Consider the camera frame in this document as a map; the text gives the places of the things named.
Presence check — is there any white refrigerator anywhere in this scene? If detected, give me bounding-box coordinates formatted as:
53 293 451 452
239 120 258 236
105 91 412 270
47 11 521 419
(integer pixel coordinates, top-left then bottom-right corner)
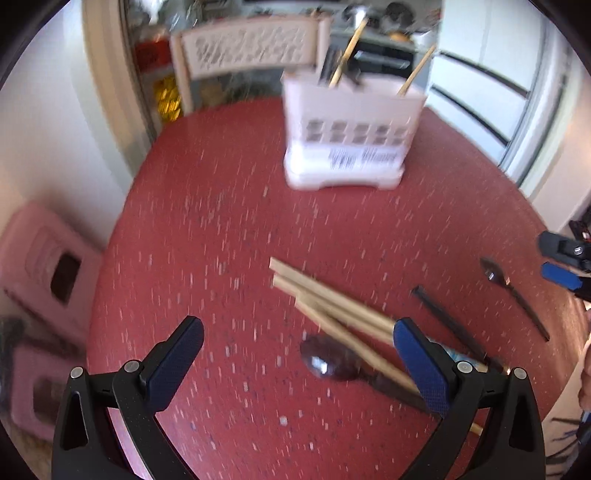
427 1 573 184

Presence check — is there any wooden chopstick in holder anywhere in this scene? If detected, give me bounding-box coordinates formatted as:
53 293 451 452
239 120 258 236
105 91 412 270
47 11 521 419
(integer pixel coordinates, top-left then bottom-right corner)
398 45 437 96
329 17 369 88

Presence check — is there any black chopstick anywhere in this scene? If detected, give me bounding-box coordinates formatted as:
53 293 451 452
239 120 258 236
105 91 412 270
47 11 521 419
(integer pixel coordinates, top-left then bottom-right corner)
412 285 508 373

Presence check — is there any black built-in oven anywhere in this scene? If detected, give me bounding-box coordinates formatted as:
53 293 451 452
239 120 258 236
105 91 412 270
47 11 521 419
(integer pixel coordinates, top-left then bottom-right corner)
353 41 415 79

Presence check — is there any large dark metal spoon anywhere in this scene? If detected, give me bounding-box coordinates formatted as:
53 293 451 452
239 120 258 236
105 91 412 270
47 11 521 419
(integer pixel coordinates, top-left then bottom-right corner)
300 335 431 414

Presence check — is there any pink plastic stool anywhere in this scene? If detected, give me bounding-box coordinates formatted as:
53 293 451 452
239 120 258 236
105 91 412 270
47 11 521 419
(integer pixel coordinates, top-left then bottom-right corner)
1 202 102 441

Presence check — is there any plain wooden chopstick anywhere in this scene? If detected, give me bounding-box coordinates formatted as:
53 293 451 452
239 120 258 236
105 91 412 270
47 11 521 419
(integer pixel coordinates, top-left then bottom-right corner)
273 275 394 345
294 297 484 437

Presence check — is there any small dark metal spoon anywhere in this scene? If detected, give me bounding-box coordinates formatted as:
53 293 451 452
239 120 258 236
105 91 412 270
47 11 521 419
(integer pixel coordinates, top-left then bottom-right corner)
480 258 551 342

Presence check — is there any white plastic utensil holder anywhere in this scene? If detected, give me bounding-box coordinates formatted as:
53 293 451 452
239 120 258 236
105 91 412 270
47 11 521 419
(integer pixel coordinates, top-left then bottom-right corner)
281 71 427 190

